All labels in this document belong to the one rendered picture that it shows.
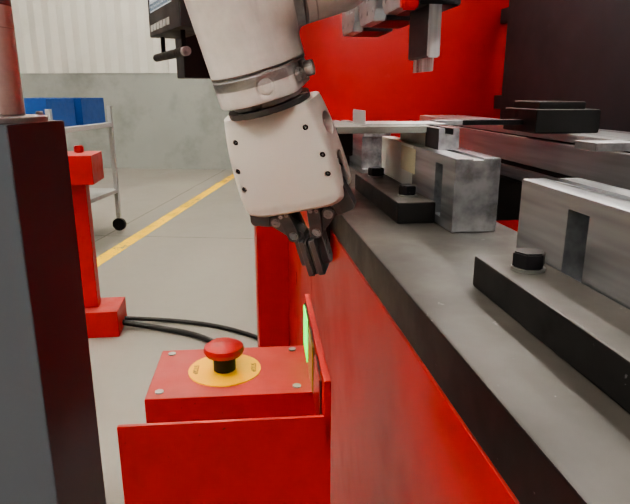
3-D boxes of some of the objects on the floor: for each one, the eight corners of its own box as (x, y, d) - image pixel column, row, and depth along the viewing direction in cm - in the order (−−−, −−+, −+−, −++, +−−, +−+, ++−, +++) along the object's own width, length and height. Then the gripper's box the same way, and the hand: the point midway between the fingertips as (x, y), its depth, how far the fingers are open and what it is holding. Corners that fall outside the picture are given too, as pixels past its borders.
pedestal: (72, 322, 276) (52, 144, 254) (127, 320, 279) (111, 143, 257) (60, 339, 257) (36, 148, 235) (119, 336, 260) (101, 148, 238)
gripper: (174, 120, 51) (242, 297, 59) (337, 81, 46) (387, 279, 54) (207, 99, 57) (264, 260, 65) (353, 62, 53) (396, 241, 60)
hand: (315, 252), depth 59 cm, fingers closed
